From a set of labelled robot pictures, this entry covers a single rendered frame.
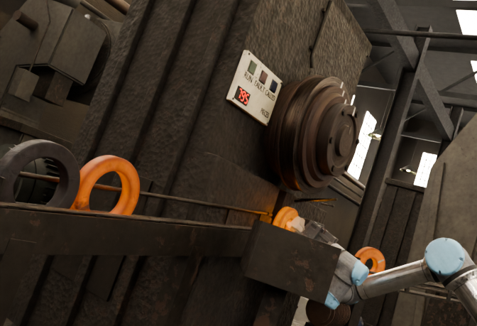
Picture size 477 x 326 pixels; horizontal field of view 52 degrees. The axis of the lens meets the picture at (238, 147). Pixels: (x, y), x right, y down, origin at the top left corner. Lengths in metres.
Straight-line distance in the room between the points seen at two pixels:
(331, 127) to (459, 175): 2.92
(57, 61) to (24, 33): 0.59
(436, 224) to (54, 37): 4.33
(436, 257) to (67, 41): 4.88
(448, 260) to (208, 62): 0.99
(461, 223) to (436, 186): 0.38
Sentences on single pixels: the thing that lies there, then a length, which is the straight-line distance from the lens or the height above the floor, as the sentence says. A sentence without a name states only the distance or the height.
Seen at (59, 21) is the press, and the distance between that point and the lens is 5.91.
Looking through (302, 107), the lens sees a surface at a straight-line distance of 1.75.
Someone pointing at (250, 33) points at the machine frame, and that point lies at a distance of 1.69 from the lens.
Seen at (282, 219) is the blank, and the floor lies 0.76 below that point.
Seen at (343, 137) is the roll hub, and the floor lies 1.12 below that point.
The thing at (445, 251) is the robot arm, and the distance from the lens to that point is 1.65.
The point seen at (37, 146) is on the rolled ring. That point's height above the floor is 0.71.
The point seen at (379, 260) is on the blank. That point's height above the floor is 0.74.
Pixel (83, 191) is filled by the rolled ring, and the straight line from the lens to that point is 1.12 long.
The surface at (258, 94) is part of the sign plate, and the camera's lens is 1.73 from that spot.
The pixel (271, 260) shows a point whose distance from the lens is 1.20.
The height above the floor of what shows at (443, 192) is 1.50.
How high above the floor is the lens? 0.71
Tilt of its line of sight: 8 degrees up
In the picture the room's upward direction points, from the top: 19 degrees clockwise
